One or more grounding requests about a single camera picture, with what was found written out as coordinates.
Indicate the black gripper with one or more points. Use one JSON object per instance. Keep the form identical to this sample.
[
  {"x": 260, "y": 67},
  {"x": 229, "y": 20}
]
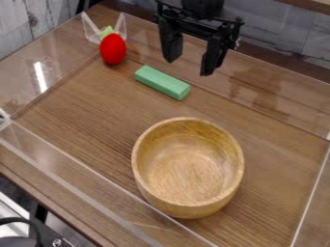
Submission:
[{"x": 197, "y": 17}]

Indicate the red fruit with green leaf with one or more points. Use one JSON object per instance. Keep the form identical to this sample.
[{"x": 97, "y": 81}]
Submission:
[{"x": 113, "y": 49}]

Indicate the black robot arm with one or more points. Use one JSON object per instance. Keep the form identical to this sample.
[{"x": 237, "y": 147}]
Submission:
[{"x": 196, "y": 18}]

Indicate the green rectangular block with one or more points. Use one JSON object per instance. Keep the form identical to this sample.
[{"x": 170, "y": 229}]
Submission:
[{"x": 162, "y": 82}]

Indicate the round wooden bowl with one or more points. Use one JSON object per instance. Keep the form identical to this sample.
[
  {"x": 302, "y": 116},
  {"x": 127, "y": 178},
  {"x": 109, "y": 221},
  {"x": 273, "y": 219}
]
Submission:
[{"x": 188, "y": 165}]

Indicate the clear acrylic corner bracket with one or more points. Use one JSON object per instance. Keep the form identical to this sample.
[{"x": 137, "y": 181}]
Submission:
[{"x": 95, "y": 35}]

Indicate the clear acrylic tray wall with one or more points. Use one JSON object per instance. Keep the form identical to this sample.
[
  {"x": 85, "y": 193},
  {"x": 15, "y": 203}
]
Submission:
[{"x": 77, "y": 112}]

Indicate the black table leg bracket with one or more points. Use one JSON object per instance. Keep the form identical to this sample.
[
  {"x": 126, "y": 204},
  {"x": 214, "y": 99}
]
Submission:
[{"x": 57, "y": 234}]

